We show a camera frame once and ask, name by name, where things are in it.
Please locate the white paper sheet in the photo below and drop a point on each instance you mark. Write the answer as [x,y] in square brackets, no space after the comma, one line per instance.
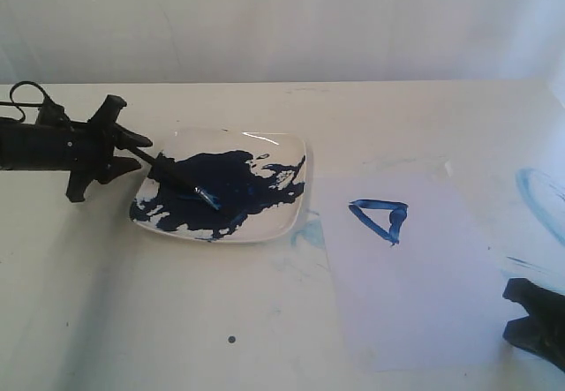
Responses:
[415,280]

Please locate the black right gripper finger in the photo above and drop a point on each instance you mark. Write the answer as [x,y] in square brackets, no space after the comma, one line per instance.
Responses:
[537,301]
[542,339]

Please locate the white square plate blue paint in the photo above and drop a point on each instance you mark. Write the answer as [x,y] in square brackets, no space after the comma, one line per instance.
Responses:
[260,180]

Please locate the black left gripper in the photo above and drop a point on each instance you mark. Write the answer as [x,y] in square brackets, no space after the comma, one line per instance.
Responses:
[72,148]

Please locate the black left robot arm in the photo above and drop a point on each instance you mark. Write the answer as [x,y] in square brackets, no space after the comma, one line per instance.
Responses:
[51,113]

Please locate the black paintbrush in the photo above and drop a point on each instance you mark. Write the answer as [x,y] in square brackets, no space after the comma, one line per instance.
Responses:
[175,177]

